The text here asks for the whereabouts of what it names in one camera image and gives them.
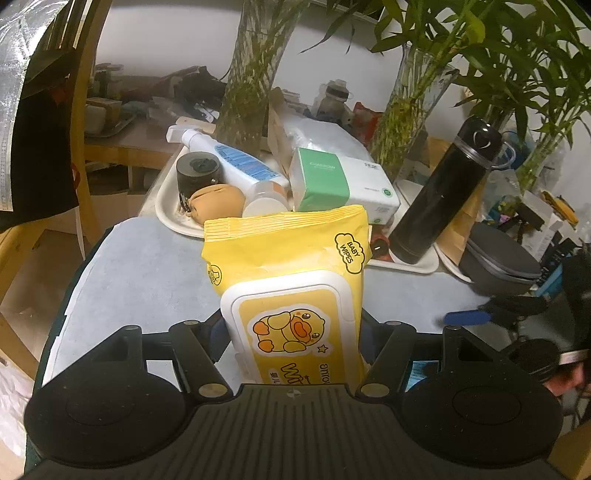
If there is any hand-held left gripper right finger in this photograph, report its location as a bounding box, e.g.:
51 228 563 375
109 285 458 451
353 309 543 402

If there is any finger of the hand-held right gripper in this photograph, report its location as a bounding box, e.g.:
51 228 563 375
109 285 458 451
444 295 550 329

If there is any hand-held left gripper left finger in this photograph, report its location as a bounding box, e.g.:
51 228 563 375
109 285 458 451
60 307 236 402

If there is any blue wipe packet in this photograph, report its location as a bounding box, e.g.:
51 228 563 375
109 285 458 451
406 362 435 393

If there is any yellow baby wipes pack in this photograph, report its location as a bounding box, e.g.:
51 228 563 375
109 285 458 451
202 205 372 386

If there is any grey zip case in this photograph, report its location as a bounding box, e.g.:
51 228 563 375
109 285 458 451
457 224 546 296

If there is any white carton box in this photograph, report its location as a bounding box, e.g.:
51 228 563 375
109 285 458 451
522 189 573 264

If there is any small red packet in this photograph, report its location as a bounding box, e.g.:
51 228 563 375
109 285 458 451
369 233 391 259

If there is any pale table cover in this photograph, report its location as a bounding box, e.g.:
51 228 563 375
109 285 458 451
44 215 509 384

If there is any black thermos bottle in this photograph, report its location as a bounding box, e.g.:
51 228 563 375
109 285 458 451
388 116 504 266

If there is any tan round coin pouch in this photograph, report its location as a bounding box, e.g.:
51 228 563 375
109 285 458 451
189 184 246 223

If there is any white cream jar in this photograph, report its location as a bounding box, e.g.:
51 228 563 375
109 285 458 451
242 179 293 219

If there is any lucky bamboo in glass vase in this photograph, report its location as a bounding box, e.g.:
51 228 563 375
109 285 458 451
215 0 305 153
462 0 591 195
323 0 532 185

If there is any green white tissue box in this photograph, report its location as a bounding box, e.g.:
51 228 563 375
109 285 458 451
288 147 402 226

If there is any black tape roll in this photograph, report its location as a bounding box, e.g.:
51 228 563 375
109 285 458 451
175 152 223 204

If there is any white blue spray bottle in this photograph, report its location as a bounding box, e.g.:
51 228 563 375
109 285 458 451
166 124 291 197

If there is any wooden side table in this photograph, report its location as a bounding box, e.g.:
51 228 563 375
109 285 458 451
83 60 222 195

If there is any white plastic bag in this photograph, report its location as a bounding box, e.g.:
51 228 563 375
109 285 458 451
281 111 370 162

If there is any crumpled brown paper bag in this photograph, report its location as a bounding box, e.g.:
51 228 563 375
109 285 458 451
268 88 296 162

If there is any red green snack bag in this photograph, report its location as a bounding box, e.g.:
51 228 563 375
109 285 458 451
355 102 384 144

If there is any wooden chair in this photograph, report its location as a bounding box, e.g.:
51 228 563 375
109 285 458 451
46 0 116 259

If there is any black hanging cloth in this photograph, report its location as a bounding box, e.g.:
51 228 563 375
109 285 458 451
0 46 86 232

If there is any silver foil bag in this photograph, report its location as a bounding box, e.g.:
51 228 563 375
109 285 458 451
0 0 75 213

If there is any small black tripod camera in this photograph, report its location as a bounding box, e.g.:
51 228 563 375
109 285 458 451
512 203 548 245

